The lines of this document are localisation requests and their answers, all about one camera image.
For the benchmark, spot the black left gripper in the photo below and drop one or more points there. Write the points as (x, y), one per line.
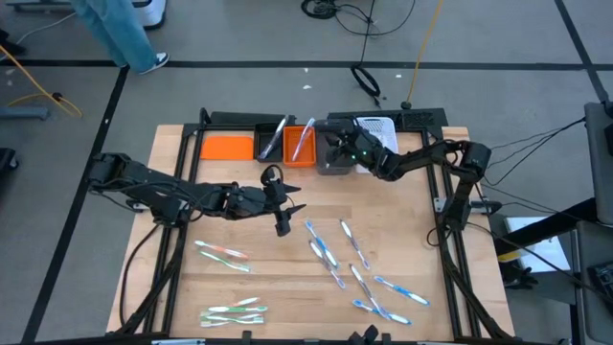
(249, 201)

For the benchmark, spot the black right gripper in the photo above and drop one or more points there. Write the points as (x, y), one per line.
(369, 155)

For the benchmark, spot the orange toothbrush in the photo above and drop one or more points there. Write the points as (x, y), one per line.
(222, 250)
(246, 302)

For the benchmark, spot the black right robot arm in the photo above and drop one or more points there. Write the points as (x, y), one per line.
(445, 158)

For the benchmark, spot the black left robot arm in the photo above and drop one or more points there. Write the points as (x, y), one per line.
(158, 189)

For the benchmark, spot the grey plastic basket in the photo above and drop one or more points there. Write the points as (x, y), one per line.
(323, 165)

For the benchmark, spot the orange plastic basket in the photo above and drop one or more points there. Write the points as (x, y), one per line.
(309, 158)

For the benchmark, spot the white plastic basket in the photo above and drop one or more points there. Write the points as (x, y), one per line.
(383, 131)

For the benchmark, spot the black plastic basket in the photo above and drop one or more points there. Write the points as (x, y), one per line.
(258, 134)

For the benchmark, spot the orange flat plastic lid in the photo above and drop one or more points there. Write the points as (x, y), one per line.
(227, 147)

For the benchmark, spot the black perforated panel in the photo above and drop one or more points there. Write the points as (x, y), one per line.
(421, 117)

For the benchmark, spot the black flat panel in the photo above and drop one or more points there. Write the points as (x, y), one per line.
(244, 118)

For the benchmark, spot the small black object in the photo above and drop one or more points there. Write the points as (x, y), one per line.
(364, 334)

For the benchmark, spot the silver metal plate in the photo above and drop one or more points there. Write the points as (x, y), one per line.
(178, 341)

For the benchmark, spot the black crumpled object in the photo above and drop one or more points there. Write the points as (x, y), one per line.
(519, 277)

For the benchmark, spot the white paper sheet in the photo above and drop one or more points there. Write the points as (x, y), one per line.
(541, 239)

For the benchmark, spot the black metal beam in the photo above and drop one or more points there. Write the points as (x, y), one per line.
(551, 225)

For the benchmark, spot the person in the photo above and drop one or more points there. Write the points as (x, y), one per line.
(120, 33)

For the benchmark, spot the grey cabinet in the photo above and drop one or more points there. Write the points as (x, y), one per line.
(601, 158)
(586, 326)

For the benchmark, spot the grey metal floor base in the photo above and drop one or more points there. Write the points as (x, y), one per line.
(43, 6)
(21, 113)

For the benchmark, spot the black keyboard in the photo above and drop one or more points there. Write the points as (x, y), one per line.
(602, 280)

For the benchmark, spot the black floor object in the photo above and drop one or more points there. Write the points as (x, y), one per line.
(9, 45)

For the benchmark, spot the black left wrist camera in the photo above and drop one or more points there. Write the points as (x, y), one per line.
(272, 200)

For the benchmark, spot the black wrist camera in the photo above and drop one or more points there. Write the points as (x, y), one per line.
(359, 140)
(272, 200)

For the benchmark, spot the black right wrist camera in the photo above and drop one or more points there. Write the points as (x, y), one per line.
(359, 140)

